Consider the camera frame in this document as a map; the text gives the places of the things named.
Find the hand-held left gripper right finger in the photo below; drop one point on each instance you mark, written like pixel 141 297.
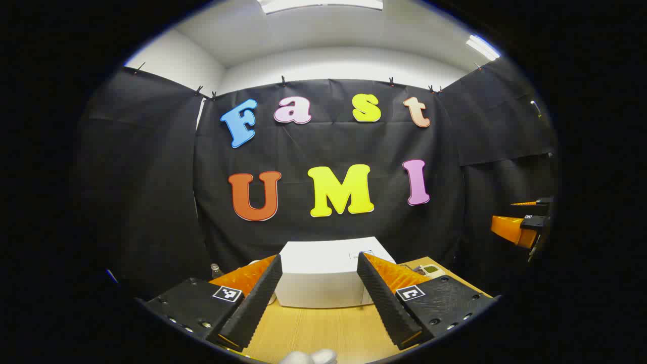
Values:
pixel 386 303

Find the black backdrop cloth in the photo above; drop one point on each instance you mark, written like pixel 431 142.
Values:
pixel 151 192

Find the clear plastic water bottle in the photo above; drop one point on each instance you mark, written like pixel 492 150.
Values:
pixel 216 271

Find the divided dish of grains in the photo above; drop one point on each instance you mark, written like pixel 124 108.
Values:
pixel 430 270

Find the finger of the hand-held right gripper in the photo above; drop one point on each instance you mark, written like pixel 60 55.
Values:
pixel 510 227
pixel 545 205

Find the white microwave oven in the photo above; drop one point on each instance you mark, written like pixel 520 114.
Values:
pixel 323 275

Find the ceiling light panel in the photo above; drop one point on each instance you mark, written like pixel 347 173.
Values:
pixel 318 4
pixel 482 48

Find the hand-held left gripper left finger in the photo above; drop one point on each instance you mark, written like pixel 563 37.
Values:
pixel 252 308

